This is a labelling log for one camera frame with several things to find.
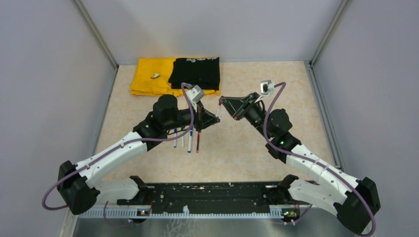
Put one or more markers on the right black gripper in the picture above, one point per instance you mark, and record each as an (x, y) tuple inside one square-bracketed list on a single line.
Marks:
[(238, 106)]

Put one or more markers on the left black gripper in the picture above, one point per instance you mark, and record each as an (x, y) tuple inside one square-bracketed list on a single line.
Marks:
[(203, 118)]

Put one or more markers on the white red-tipped pen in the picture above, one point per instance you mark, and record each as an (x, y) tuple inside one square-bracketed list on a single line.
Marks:
[(217, 111)]

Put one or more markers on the large white blue marker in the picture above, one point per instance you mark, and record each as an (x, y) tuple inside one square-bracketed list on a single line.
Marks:
[(190, 140)]

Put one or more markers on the red gel pen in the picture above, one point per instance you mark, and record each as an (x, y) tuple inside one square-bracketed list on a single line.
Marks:
[(198, 141)]

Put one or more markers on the white blue-ended marker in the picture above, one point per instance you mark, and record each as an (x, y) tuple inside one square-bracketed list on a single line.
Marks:
[(175, 138)]

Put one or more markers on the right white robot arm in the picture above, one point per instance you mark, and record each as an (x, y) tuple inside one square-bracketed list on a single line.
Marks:
[(353, 201)]

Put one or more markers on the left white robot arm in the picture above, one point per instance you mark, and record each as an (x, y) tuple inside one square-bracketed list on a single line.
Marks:
[(81, 184)]

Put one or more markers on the black folded shirt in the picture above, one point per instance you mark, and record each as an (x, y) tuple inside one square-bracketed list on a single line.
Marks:
[(204, 72)]

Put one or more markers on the yellow folded shirt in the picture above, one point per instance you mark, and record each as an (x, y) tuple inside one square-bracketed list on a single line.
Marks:
[(151, 78)]

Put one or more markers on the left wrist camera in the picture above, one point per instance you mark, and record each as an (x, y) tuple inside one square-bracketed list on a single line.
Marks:
[(195, 94)]

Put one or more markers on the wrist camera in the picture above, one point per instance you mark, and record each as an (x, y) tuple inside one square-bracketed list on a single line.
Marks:
[(195, 94), (267, 88)]

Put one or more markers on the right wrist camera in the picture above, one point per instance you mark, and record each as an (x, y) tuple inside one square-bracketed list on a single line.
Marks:
[(267, 88)]

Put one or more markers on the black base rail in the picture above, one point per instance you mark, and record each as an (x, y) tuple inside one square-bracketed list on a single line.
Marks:
[(216, 200)]

